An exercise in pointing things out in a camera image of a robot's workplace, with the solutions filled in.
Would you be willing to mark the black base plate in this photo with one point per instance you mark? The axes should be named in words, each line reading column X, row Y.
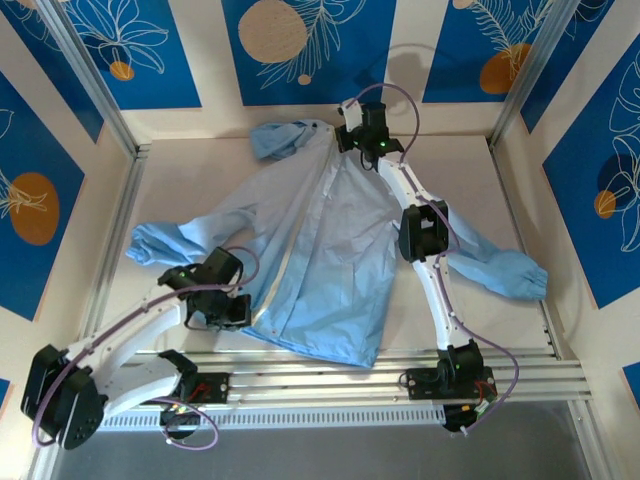
column 422, row 385
column 212, row 387

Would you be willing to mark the grey metal sheet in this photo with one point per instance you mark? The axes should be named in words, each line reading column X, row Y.
column 320, row 457

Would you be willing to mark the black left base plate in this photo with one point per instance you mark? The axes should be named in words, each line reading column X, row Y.
column 212, row 387

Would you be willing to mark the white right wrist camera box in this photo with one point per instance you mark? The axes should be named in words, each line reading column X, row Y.
column 350, row 115

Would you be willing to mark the light blue zip jacket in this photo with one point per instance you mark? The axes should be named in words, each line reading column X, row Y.
column 330, row 250

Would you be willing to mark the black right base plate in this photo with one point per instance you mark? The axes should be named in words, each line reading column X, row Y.
column 422, row 385

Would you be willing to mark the blue panel with beige circle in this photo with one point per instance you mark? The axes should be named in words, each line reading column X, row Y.
column 300, row 75

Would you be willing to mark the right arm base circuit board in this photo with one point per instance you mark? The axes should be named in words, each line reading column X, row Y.
column 465, row 415

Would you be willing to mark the blue floral wall panel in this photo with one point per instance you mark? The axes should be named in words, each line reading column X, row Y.
column 30, row 280
column 560, row 75
column 615, row 260
column 450, row 60
column 632, row 387
column 4, row 400
column 50, row 75
column 165, row 75

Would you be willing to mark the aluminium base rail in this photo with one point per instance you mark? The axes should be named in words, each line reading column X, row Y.
column 320, row 382

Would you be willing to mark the aluminium frame post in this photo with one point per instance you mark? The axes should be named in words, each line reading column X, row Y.
column 525, row 75
column 95, row 85

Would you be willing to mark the aluminium side rail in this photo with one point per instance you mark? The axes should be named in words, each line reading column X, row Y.
column 120, row 220
column 505, row 190

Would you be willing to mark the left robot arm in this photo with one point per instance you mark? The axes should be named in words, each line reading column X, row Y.
column 125, row 325

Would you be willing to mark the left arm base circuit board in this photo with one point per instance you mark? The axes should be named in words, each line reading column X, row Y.
column 180, row 417

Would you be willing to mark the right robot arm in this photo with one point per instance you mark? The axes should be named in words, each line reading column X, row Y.
column 432, row 295

